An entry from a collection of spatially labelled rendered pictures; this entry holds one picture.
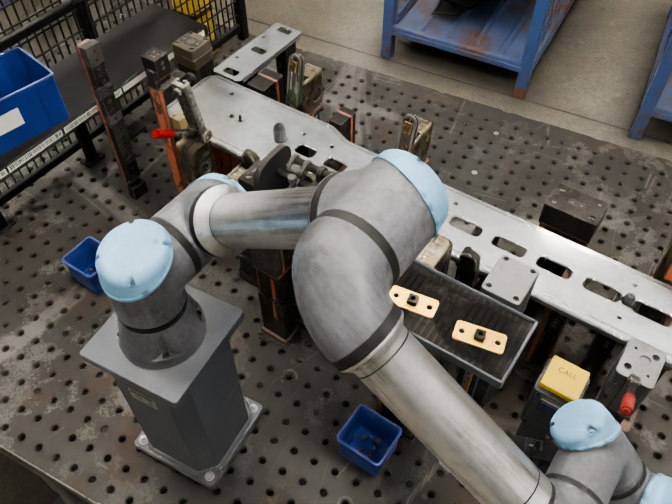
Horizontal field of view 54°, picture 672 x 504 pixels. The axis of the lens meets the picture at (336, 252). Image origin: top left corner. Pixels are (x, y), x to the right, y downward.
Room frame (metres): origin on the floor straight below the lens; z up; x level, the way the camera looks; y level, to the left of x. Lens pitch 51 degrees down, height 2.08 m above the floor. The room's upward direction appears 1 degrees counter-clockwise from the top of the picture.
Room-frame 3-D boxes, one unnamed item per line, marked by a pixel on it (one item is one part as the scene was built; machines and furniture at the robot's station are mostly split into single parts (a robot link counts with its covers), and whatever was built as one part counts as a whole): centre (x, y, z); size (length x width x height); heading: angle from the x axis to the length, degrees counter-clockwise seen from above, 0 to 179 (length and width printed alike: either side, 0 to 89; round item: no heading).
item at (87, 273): (1.04, 0.62, 0.74); 0.11 x 0.10 x 0.09; 55
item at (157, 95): (1.24, 0.41, 0.95); 0.03 x 0.01 x 0.50; 55
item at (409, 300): (0.63, -0.13, 1.17); 0.08 x 0.04 x 0.01; 64
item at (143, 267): (0.63, 0.30, 1.27); 0.13 x 0.12 x 0.14; 144
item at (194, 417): (0.62, 0.30, 0.90); 0.21 x 0.21 x 0.40; 62
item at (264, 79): (1.51, 0.19, 0.84); 0.11 x 0.10 x 0.28; 145
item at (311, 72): (1.45, 0.07, 0.87); 0.12 x 0.09 x 0.35; 145
